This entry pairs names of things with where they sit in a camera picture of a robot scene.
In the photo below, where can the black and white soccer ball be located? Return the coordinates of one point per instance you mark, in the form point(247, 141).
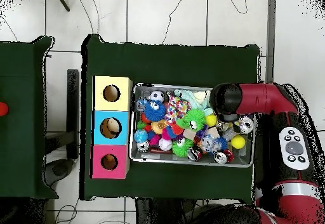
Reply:
point(157, 96)

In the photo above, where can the yellow ball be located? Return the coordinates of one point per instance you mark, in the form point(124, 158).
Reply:
point(238, 142)

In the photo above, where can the black upright panel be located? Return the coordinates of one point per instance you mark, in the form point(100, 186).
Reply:
point(73, 107)

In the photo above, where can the silver metal can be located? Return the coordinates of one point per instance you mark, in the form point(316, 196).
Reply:
point(245, 124)

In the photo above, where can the large green spiky ball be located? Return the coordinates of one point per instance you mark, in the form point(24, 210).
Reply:
point(194, 118)

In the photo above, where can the colourful polka dot cloth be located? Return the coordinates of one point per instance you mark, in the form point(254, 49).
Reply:
point(177, 107)

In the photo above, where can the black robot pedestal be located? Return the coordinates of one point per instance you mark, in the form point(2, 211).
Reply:
point(157, 213)

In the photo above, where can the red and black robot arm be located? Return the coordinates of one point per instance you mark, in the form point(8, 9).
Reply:
point(259, 98)

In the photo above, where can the red round object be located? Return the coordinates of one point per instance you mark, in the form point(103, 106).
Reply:
point(3, 109)

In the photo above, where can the cream yellow cloth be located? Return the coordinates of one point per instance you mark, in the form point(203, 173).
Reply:
point(201, 95)

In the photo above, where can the blue spiky ball with eyes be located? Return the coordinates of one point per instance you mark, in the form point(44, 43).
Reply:
point(155, 111)

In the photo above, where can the wooden box with three holes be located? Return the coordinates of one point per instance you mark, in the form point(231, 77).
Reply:
point(99, 102)

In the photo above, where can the blue globe ball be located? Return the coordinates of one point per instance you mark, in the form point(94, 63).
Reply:
point(141, 135)

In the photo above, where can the mint green cloth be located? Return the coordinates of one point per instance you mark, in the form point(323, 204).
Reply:
point(188, 95)

